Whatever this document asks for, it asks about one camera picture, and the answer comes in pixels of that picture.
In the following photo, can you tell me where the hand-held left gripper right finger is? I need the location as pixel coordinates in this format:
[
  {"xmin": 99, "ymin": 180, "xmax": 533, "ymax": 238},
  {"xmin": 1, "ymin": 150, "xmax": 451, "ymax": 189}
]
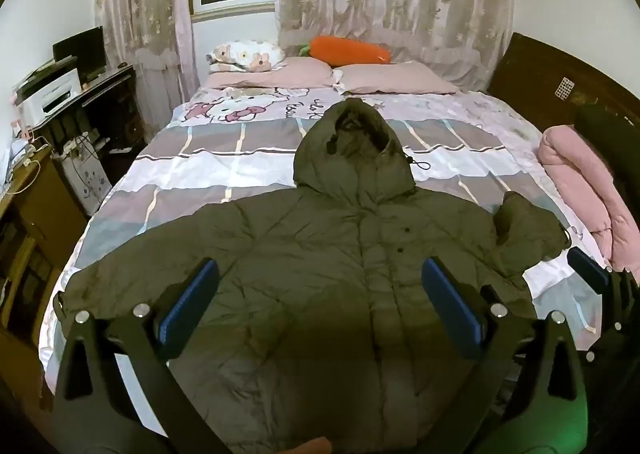
[{"xmin": 415, "ymin": 256, "xmax": 591, "ymax": 454}]

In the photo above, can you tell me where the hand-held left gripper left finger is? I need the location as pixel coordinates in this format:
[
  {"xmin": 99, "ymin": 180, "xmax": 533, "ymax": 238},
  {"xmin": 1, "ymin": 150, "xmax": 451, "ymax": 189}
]
[{"xmin": 52, "ymin": 258, "xmax": 236, "ymax": 454}]

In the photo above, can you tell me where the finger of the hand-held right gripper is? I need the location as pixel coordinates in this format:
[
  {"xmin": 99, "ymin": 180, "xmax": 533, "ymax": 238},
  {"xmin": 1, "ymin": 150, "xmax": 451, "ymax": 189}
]
[{"xmin": 567, "ymin": 248, "xmax": 608, "ymax": 292}]

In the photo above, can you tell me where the olive green hooded jacket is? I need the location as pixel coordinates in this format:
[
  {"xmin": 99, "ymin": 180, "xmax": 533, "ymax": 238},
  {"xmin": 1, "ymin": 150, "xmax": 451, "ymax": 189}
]
[{"xmin": 52, "ymin": 96, "xmax": 581, "ymax": 454}]

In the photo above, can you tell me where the bed with patterned sheet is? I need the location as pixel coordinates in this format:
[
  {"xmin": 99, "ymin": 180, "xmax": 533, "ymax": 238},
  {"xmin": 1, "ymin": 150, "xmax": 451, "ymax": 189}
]
[{"xmin": 37, "ymin": 84, "xmax": 621, "ymax": 405}]

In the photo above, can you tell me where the white flower print cabinet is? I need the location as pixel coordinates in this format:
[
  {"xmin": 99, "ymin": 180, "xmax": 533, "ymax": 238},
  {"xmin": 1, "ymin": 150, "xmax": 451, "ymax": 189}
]
[{"xmin": 52, "ymin": 144, "xmax": 113, "ymax": 217}]

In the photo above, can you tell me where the brown wooden cabinet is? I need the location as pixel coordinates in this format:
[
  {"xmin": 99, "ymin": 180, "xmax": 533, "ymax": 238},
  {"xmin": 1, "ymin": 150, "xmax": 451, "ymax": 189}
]
[{"xmin": 0, "ymin": 144, "xmax": 91, "ymax": 415}]

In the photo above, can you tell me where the white power strip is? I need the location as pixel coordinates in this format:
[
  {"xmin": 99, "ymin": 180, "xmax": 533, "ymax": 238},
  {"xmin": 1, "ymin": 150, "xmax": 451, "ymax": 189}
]
[{"xmin": 52, "ymin": 131, "xmax": 108, "ymax": 155}]

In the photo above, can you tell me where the dark wooden headboard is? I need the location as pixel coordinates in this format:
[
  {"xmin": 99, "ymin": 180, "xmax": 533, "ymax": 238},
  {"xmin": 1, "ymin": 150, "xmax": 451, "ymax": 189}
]
[{"xmin": 486, "ymin": 31, "xmax": 640, "ymax": 145}]

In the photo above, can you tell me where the dark wooden desk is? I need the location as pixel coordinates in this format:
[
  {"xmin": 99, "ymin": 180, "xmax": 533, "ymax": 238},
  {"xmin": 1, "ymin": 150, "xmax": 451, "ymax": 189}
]
[{"xmin": 30, "ymin": 64, "xmax": 146, "ymax": 160}]

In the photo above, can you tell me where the pink pillow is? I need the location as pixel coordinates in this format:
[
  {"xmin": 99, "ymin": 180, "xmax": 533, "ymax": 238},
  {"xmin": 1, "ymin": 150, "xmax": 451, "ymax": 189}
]
[
  {"xmin": 337, "ymin": 61, "xmax": 461, "ymax": 96},
  {"xmin": 205, "ymin": 56, "xmax": 336, "ymax": 90}
]

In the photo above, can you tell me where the white printer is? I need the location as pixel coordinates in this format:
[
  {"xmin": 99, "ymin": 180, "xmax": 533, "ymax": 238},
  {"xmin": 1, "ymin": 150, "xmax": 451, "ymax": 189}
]
[{"xmin": 15, "ymin": 68, "xmax": 83, "ymax": 127}]

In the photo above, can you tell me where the floral print pillow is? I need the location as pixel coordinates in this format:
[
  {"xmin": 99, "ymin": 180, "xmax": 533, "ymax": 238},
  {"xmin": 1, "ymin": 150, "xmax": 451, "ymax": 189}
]
[{"xmin": 206, "ymin": 39, "xmax": 287, "ymax": 74}]

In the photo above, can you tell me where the orange carrot plush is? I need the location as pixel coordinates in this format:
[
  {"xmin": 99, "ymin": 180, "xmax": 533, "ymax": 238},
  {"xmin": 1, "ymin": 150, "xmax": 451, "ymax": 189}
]
[{"xmin": 299, "ymin": 35, "xmax": 393, "ymax": 68}]

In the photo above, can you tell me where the black computer monitor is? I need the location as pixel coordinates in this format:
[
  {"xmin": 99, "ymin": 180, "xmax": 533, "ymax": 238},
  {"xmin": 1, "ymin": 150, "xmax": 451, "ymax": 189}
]
[{"xmin": 52, "ymin": 25, "xmax": 107, "ymax": 80}]

